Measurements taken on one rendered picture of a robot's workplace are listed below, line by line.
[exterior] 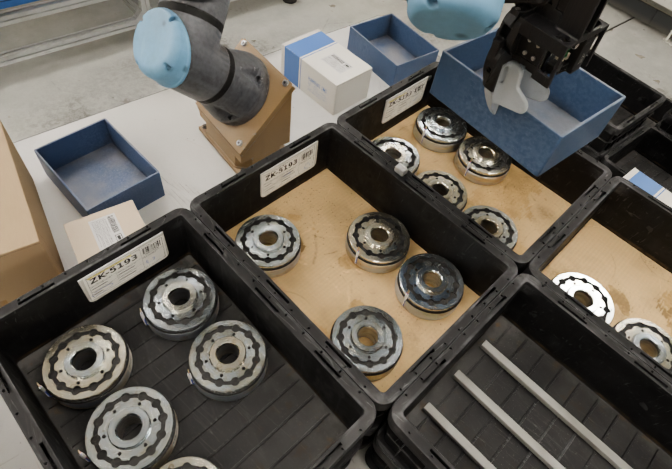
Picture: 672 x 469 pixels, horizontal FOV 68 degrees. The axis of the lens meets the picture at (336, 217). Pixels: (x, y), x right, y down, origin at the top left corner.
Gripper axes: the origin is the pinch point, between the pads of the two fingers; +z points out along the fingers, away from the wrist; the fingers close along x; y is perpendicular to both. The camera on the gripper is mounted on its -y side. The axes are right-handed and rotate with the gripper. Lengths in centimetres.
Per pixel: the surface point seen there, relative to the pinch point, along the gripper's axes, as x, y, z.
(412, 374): -26.4, 17.9, 17.0
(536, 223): 15.0, 8.8, 29.8
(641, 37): 262, -68, 130
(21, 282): -62, -31, 30
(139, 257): -46, -18, 19
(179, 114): -22, -63, 41
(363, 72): 19, -46, 34
